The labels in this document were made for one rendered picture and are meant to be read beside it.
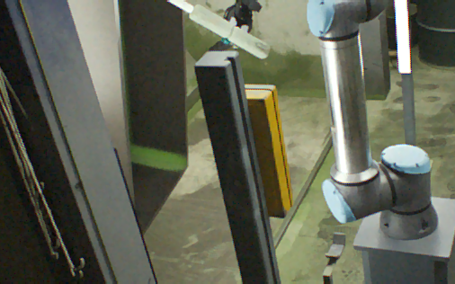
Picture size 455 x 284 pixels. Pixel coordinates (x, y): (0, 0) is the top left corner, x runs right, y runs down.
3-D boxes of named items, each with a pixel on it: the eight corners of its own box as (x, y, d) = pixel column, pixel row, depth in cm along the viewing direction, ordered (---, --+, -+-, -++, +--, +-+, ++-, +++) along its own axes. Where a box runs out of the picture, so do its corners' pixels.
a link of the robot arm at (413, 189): (441, 202, 208) (440, 155, 199) (394, 219, 205) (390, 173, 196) (414, 180, 221) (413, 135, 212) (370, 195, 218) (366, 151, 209)
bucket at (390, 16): (416, 53, 485) (414, 17, 471) (379, 52, 497) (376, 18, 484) (423, 37, 508) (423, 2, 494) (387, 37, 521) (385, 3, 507)
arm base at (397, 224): (441, 208, 221) (441, 183, 216) (432, 243, 206) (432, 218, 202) (387, 202, 229) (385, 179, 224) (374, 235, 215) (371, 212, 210)
